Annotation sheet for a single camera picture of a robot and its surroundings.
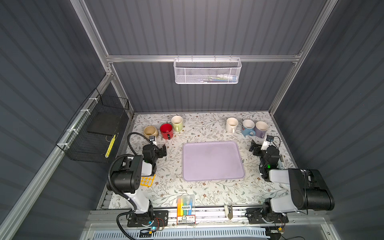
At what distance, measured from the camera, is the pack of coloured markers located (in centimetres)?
73

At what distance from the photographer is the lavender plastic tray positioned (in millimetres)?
905

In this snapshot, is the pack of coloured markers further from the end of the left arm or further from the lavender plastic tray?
the end of the left arm
